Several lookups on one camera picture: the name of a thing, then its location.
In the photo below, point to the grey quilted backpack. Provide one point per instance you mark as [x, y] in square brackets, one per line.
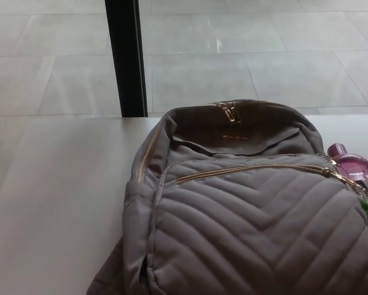
[248, 221]

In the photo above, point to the pink transparent bottle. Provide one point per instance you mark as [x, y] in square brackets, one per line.
[354, 164]

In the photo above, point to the black window frame post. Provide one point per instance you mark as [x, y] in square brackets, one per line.
[125, 61]

